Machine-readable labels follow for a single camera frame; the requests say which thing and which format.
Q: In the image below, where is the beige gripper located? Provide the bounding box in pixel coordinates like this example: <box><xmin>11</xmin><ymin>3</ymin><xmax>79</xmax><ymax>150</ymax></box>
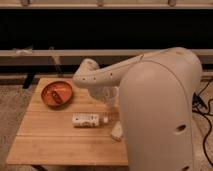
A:
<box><xmin>88</xmin><ymin>87</ymin><xmax>117</xmax><ymax>103</ymax></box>

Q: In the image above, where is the wooden table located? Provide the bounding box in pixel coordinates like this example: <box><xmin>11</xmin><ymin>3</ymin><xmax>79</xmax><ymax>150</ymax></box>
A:
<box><xmin>7</xmin><ymin>78</ymin><xmax>128</xmax><ymax>166</ymax></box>

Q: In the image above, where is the white plastic bottle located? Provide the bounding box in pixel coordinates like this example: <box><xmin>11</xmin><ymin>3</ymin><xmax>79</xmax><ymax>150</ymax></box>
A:
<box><xmin>72</xmin><ymin>113</ymin><xmax>109</xmax><ymax>127</ymax></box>

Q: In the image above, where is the white crumpled packet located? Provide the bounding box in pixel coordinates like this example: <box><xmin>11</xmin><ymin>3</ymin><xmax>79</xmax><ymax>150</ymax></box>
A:
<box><xmin>111</xmin><ymin>121</ymin><xmax>123</xmax><ymax>141</ymax></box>

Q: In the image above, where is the white ceramic cup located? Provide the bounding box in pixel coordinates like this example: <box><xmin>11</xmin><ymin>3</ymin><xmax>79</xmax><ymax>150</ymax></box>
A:
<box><xmin>106</xmin><ymin>96</ymin><xmax>119</xmax><ymax>113</ymax></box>

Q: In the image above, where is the orange ceramic bowl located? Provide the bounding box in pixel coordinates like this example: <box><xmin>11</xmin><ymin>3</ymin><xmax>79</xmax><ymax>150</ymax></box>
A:
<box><xmin>41</xmin><ymin>81</ymin><xmax>73</xmax><ymax>107</ymax></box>

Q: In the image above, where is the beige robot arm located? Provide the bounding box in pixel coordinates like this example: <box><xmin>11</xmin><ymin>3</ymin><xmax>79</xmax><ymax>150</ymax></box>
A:
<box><xmin>73</xmin><ymin>47</ymin><xmax>202</xmax><ymax>171</ymax></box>

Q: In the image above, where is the black cable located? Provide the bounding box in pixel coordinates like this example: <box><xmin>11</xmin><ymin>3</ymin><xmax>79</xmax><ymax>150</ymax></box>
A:
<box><xmin>191</xmin><ymin>79</ymin><xmax>213</xmax><ymax>168</ymax></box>

